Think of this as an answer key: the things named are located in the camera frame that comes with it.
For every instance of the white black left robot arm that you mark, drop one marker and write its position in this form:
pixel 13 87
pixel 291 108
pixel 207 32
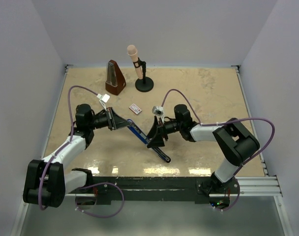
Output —
pixel 53 165

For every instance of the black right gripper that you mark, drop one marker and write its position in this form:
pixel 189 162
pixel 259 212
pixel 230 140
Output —
pixel 159 132

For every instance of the blue and black stapler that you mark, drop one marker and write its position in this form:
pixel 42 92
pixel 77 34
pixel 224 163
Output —
pixel 145 140

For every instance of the beige microphone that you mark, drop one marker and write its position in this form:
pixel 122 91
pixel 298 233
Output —
pixel 133 53

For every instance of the aluminium frame rail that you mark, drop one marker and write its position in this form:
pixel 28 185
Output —
pixel 246 186

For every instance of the black microphone stand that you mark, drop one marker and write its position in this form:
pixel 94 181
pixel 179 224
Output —
pixel 145 84

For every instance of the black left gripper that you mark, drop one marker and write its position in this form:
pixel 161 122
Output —
pixel 114 121

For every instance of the brown wooden metronome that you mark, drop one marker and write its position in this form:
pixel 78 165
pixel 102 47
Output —
pixel 115 80

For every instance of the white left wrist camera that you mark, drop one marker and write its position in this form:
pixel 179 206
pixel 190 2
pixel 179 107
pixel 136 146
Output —
pixel 103 99

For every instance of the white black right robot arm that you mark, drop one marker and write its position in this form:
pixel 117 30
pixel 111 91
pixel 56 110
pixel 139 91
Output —
pixel 234 139

